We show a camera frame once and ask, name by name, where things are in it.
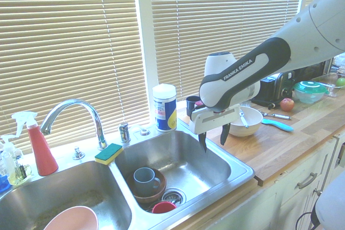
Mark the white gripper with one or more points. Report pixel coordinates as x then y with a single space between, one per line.
215 118

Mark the silver table knife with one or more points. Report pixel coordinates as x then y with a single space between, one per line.
243 119

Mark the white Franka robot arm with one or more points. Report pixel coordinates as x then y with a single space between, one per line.
242 71

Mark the stainless steel double sink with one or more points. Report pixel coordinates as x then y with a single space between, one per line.
188 160

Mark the teal serrated knife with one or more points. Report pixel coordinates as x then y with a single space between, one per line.
277 125

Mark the white sink hole cap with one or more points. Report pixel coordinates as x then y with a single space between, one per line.
144 132

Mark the metal sink drain strainer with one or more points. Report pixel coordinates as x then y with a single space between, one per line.
176 196

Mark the cream ceramic bowl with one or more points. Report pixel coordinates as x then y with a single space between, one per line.
252 122

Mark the black mug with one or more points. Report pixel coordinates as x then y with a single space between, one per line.
190 102

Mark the Lysol wipes canister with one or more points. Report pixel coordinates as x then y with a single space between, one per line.
164 111

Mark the black toaster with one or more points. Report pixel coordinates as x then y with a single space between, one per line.
275 87

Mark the red apple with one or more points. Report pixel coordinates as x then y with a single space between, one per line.
287 104

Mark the grey mug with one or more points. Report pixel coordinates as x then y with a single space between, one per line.
144 177

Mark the brown wooden bowl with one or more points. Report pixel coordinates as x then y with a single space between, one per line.
151 196

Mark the red cup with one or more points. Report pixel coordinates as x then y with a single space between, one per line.
163 208

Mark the cream kitchen cabinet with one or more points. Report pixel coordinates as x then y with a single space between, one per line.
283 197

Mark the clear container teal lid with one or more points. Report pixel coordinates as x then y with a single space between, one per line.
310 91

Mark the green and yellow sponge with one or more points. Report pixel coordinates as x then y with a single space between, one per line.
107 154

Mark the chrome curved faucet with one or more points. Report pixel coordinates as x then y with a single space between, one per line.
91 108

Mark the clear plastic box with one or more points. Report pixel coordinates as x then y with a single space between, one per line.
331 87

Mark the chrome faucet knob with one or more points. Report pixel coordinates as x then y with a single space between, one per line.
78 154

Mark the green apple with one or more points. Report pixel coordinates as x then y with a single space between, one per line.
341 82

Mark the pink bowl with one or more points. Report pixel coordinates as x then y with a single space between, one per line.
72 219

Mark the wide beige window blind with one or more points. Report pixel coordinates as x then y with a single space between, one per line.
67 52

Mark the red spray bottle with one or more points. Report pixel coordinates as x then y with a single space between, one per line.
43 154

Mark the clear pump soap bottle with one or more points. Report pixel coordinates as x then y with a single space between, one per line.
6 157

